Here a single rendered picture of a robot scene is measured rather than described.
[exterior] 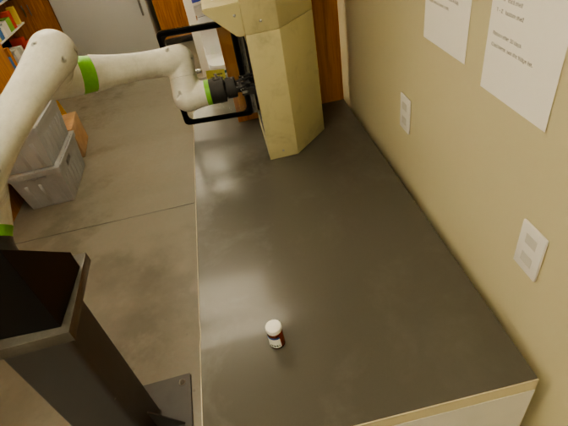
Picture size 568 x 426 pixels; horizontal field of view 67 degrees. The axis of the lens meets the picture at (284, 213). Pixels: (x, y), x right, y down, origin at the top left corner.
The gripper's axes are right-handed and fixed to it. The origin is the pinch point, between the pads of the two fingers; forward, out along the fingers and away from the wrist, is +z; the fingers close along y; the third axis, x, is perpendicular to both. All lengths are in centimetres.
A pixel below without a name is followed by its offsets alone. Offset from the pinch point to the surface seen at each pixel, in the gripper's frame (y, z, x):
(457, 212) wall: -75, 34, 16
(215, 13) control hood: -14.0, -17.6, -29.5
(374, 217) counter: -59, 16, 26
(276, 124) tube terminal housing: -14.0, -5.1, 11.5
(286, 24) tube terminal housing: -11.2, 3.7, -21.5
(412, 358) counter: -107, 8, 26
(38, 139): 139, -160, 64
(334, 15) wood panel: 23.2, 28.3, -10.9
